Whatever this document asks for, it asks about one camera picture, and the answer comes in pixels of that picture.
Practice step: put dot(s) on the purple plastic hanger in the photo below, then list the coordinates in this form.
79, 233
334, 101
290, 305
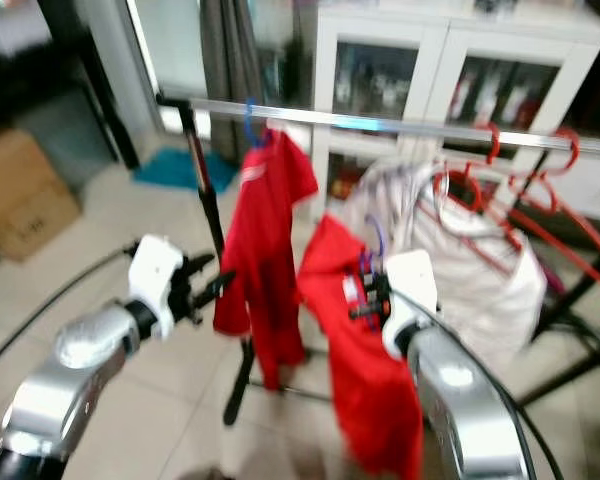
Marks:
380, 240

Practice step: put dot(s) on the red shirt with white label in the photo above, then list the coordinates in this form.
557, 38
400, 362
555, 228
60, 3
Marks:
360, 400

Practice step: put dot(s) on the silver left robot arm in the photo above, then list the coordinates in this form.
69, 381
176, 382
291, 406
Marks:
85, 350

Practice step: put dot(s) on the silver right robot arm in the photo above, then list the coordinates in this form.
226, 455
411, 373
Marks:
460, 400

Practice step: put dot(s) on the white garment on red hanger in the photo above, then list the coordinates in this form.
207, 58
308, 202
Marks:
490, 290

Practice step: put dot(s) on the blue plastic hanger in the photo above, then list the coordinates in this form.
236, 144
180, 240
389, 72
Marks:
248, 125

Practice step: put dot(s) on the red plastic hanger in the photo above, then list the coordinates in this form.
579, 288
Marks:
572, 150
495, 145

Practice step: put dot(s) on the red shirt with white print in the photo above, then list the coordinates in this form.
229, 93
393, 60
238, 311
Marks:
265, 240

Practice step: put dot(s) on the black rack upright pole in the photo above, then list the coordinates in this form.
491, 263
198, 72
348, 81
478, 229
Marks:
202, 190

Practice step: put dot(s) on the blue floor mat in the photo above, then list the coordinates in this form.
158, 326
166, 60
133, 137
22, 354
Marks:
180, 170

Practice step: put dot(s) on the brown cardboard box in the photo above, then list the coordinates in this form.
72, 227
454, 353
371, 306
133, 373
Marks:
20, 200

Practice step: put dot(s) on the grey curtain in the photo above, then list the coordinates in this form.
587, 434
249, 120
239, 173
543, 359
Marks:
235, 60

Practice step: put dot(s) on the white framed glass door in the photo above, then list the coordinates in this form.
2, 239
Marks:
170, 50

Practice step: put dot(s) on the white glass-door cabinet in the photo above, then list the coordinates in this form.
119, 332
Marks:
440, 40

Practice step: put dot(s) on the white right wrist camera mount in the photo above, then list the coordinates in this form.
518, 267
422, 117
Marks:
410, 290

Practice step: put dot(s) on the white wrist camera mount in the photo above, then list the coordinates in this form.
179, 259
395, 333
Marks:
155, 275
410, 290

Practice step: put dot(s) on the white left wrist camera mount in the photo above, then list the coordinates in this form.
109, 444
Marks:
155, 275

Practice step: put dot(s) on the chrome clothes rail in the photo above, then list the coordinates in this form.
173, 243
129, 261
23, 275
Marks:
390, 122

